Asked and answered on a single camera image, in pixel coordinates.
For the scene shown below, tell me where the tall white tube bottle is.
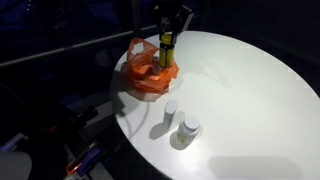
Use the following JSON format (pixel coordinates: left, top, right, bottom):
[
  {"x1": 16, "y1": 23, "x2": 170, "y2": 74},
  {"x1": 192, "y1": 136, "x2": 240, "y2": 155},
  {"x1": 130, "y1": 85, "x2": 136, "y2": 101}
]
[{"x1": 162, "y1": 99, "x2": 179, "y2": 132}]

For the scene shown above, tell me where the black clamp purple grip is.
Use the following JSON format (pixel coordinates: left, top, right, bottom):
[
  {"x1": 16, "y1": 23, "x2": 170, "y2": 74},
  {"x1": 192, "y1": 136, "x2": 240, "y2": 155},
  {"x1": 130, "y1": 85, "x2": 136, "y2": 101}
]
[{"x1": 64, "y1": 142, "x2": 103, "y2": 176}]

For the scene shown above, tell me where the orange plastic bag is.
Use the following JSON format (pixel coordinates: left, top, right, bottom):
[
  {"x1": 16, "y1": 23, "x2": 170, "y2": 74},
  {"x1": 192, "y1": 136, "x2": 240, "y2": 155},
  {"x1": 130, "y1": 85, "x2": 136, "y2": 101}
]
[{"x1": 120, "y1": 37, "x2": 180, "y2": 95}]

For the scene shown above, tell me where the white jar white lid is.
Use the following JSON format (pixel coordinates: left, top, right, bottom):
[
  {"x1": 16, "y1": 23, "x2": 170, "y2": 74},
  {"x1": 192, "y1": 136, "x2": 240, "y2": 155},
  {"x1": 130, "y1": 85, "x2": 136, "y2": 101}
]
[{"x1": 175, "y1": 115, "x2": 201, "y2": 146}]

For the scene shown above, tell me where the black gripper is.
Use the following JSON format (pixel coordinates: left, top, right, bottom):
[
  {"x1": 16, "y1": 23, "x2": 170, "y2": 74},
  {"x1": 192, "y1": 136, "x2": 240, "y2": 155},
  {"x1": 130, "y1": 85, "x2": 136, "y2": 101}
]
[{"x1": 152, "y1": 3, "x2": 195, "y2": 48}]

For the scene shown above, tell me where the metal handrail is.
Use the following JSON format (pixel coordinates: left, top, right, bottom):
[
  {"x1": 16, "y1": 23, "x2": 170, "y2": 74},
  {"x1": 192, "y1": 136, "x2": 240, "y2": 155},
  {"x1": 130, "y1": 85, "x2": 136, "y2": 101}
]
[{"x1": 0, "y1": 23, "x2": 158, "y2": 69}]

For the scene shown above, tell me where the brown bottle yellow cap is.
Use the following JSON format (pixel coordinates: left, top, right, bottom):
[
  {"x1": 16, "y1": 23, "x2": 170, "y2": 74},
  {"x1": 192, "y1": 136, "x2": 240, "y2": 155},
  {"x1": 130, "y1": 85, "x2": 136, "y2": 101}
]
[{"x1": 158, "y1": 33, "x2": 176, "y2": 69}]

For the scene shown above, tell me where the dark vertical post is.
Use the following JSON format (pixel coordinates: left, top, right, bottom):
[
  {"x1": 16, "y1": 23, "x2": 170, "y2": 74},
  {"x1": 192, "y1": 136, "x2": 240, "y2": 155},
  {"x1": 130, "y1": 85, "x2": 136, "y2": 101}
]
[{"x1": 130, "y1": 0, "x2": 143, "y2": 40}]

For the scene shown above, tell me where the white rounded object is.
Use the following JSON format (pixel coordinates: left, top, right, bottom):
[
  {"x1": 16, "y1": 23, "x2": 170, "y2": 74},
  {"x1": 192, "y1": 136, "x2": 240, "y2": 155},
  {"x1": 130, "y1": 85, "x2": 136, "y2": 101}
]
[{"x1": 0, "y1": 151, "x2": 33, "y2": 180}]

